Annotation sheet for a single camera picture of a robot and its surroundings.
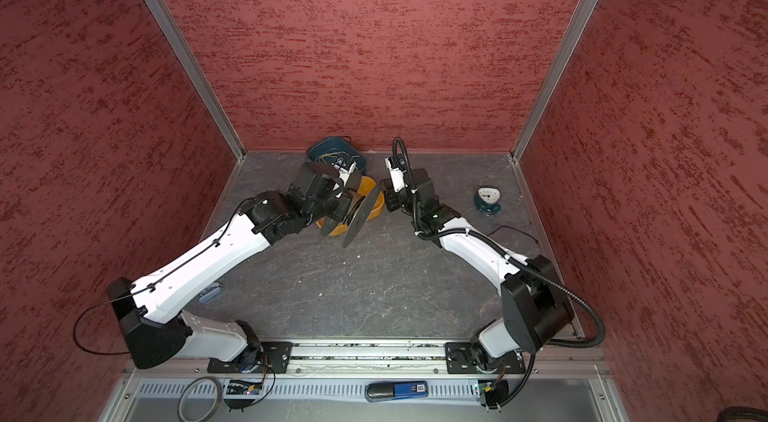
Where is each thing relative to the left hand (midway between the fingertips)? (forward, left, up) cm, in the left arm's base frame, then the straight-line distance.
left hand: (343, 196), depth 74 cm
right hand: (+8, -11, -6) cm, 15 cm away
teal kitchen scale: (+17, -46, -23) cm, 54 cm away
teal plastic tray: (+41, +13, -23) cm, 49 cm away
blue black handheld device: (-39, -13, -22) cm, 46 cm away
